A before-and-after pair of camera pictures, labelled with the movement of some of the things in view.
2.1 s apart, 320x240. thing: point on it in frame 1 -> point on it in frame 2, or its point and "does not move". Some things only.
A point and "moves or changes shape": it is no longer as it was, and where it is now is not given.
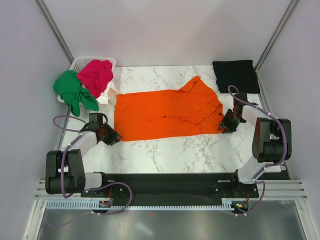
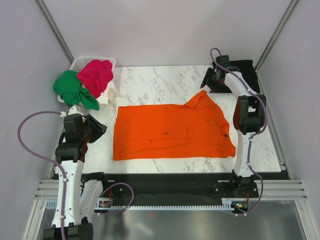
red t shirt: [95, 75] does not move
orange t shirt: [194, 110] moves or changes shape
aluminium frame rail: [277, 190] does not move
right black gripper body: [231, 121] -> [217, 85]
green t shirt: [68, 86] does not move
